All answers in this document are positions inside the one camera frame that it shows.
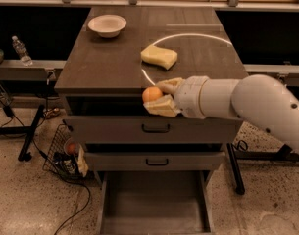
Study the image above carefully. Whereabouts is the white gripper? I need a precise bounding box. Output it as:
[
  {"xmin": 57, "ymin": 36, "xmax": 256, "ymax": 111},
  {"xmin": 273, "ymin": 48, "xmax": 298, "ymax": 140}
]
[{"xmin": 143, "ymin": 76, "xmax": 209, "ymax": 119}]

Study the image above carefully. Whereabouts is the orange fruit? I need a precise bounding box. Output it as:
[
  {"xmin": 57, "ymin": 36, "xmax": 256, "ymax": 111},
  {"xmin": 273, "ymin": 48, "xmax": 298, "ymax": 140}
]
[{"xmin": 142, "ymin": 86, "xmax": 163, "ymax": 103}]

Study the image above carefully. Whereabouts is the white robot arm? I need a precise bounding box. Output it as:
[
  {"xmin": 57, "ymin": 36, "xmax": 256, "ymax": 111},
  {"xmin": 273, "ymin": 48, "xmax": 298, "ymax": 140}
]
[{"xmin": 142, "ymin": 74, "xmax": 299, "ymax": 153}]

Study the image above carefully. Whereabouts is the top grey drawer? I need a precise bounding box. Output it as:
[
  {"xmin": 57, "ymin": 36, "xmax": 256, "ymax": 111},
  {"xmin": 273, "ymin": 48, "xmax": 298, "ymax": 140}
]
[{"xmin": 65, "ymin": 116, "xmax": 242, "ymax": 144}]

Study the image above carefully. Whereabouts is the grey drawer cabinet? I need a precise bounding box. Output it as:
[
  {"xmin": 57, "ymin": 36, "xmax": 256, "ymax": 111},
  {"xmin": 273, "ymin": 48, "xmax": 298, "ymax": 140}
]
[{"xmin": 55, "ymin": 6, "xmax": 247, "ymax": 235}]

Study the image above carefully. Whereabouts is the middle grey drawer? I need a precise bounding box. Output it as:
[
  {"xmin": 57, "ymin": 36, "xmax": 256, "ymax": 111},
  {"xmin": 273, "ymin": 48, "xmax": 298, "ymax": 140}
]
[{"xmin": 85, "ymin": 152, "xmax": 224, "ymax": 171}]

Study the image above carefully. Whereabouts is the bottom grey open drawer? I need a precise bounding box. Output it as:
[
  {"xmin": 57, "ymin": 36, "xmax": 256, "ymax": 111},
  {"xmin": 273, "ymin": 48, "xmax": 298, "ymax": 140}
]
[{"xmin": 96, "ymin": 171, "xmax": 215, "ymax": 235}]

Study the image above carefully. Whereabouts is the yellow sponge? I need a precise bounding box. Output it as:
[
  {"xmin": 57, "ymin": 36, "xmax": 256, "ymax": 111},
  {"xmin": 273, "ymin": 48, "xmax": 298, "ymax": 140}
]
[{"xmin": 140, "ymin": 45, "xmax": 177, "ymax": 70}]

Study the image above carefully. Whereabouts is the white ceramic bowl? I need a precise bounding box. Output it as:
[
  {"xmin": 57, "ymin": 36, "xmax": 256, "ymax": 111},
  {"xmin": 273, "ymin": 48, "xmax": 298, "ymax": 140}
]
[{"xmin": 88, "ymin": 15, "xmax": 126, "ymax": 38}]

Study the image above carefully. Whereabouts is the snack bag in basket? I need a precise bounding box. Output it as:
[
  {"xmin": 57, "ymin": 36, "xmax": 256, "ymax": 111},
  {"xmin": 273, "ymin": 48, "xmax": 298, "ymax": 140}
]
[{"xmin": 53, "ymin": 152, "xmax": 76, "ymax": 176}]

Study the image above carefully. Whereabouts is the black table leg right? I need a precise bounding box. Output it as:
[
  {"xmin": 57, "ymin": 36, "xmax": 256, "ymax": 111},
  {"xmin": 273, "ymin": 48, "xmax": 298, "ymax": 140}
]
[{"xmin": 226, "ymin": 141, "xmax": 299, "ymax": 195}]

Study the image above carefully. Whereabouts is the black table leg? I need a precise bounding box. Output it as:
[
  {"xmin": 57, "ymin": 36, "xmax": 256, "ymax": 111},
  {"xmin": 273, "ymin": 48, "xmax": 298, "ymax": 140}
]
[
  {"xmin": 226, "ymin": 141, "xmax": 299, "ymax": 195},
  {"xmin": 0, "ymin": 105, "xmax": 44, "ymax": 162}
]

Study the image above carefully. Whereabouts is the clear plastic water bottle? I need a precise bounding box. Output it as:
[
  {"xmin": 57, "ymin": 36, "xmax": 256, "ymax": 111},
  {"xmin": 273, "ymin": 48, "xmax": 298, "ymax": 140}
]
[{"xmin": 12, "ymin": 36, "xmax": 33, "ymax": 66}]

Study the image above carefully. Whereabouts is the black table leg left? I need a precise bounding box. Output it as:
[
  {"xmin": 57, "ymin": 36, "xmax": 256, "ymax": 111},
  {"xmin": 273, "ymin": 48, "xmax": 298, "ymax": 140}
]
[{"xmin": 0, "ymin": 105, "xmax": 44, "ymax": 162}]

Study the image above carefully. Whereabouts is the black wire basket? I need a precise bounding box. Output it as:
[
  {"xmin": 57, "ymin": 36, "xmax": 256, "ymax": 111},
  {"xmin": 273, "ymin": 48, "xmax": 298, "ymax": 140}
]
[{"xmin": 43, "ymin": 124, "xmax": 82, "ymax": 180}]

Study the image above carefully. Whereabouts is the black power cable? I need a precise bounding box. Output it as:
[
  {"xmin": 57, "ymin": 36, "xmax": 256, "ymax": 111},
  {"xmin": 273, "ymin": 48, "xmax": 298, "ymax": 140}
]
[{"xmin": 30, "ymin": 137, "xmax": 92, "ymax": 235}]

